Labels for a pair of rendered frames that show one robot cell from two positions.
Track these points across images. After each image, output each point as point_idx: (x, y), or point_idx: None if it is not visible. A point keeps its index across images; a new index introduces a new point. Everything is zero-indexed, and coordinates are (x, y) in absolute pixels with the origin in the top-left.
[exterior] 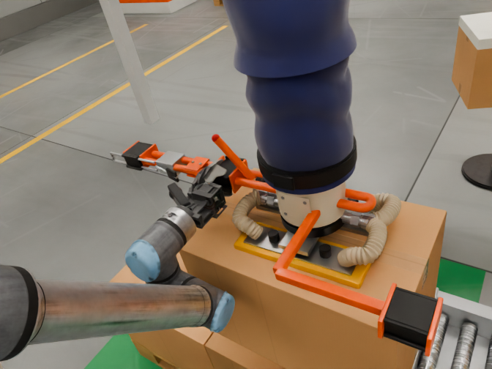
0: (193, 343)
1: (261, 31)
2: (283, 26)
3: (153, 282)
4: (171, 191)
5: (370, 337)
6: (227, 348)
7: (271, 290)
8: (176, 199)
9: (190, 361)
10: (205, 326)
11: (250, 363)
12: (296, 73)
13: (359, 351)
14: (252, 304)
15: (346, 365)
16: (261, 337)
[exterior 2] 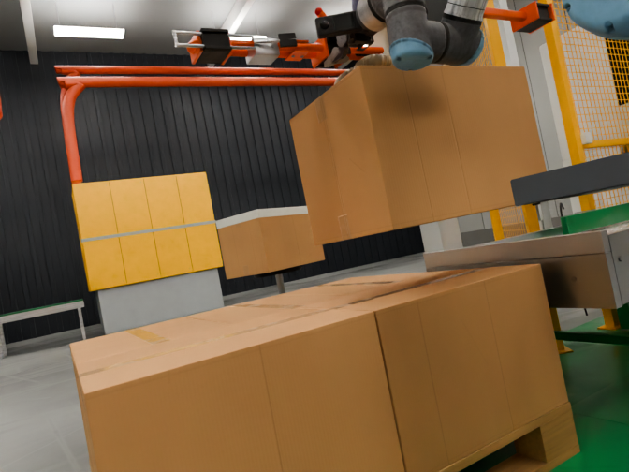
0: (356, 332)
1: None
2: None
3: (423, 5)
4: (329, 15)
5: (515, 81)
6: (397, 302)
7: (454, 71)
8: (342, 15)
9: (342, 436)
10: (477, 36)
11: (431, 292)
12: None
13: (515, 106)
14: (440, 110)
15: (513, 137)
16: (451, 170)
